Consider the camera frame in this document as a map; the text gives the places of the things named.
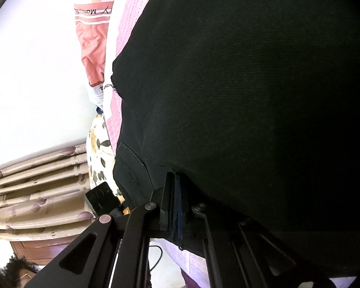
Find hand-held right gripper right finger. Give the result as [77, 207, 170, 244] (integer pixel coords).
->
[178, 174, 333, 288]

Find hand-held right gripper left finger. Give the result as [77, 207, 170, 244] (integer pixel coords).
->
[25, 172, 181, 288]

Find black pants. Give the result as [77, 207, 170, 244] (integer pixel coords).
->
[111, 0, 360, 279]

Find yellow floral pillow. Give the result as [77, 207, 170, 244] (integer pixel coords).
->
[86, 113, 125, 200]

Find beige patterned curtain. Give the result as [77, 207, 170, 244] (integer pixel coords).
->
[0, 143, 94, 239]

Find brown wooden door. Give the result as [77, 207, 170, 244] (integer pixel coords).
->
[11, 232, 80, 269]

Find white and blue cloth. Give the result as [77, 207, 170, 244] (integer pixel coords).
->
[89, 86, 105, 115]

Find person's head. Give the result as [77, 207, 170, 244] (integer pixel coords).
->
[2, 253, 47, 284]

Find orange checked pillow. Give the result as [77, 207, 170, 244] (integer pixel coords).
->
[73, 0, 121, 102]

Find pink checked bedsheet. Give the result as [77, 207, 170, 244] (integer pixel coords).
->
[103, 0, 206, 288]

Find dark cable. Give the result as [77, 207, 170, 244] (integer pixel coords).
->
[149, 244, 164, 272]

